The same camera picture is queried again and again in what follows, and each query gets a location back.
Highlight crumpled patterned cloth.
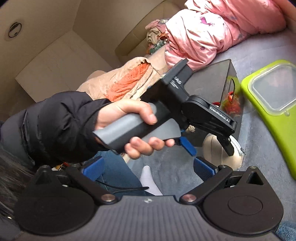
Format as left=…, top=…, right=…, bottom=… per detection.
left=145, top=20, right=172, bottom=55

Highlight person's left hand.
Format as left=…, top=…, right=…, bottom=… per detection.
left=96, top=100, right=175, bottom=160

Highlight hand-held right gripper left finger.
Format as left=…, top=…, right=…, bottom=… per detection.
left=35, top=156, right=117, bottom=205

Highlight beige padded headboard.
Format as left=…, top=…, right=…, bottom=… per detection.
left=114, top=0, right=192, bottom=62

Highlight orange and beige blanket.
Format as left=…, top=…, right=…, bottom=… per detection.
left=76, top=57, right=167, bottom=102

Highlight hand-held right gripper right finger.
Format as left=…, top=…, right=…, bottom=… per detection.
left=179, top=156, right=266, bottom=205

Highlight white sock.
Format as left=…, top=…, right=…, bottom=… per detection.
left=140, top=166, right=163, bottom=196

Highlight person's dark hair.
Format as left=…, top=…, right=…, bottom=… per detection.
left=0, top=148, right=37, bottom=220

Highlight red toy figure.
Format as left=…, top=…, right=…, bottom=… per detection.
left=214, top=91, right=243, bottom=116

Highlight person's left forearm black sleeve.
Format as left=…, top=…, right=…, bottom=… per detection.
left=0, top=91, right=111, bottom=167

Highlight round recessed ceiling light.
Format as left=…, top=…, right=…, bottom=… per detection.
left=8, top=22, right=23, bottom=39

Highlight person's left leg blue jeans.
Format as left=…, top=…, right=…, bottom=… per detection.
left=92, top=151, right=148, bottom=197

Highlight pink printed quilt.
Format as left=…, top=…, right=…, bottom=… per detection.
left=164, top=0, right=287, bottom=71

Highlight transparent grey storage box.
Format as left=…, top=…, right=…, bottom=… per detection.
left=183, top=59, right=245, bottom=149

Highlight grey plush bed blanket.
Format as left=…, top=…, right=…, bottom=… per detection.
left=126, top=28, right=296, bottom=223

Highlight grey zip pouch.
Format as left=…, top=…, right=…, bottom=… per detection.
left=203, top=134, right=245, bottom=171

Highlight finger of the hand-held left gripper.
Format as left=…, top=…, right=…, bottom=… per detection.
left=217, top=133, right=235, bottom=156
left=178, top=136, right=197, bottom=156

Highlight black cable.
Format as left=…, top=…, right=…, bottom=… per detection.
left=97, top=180, right=148, bottom=192

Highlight green lid with clear window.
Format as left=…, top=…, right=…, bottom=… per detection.
left=240, top=60, right=296, bottom=180

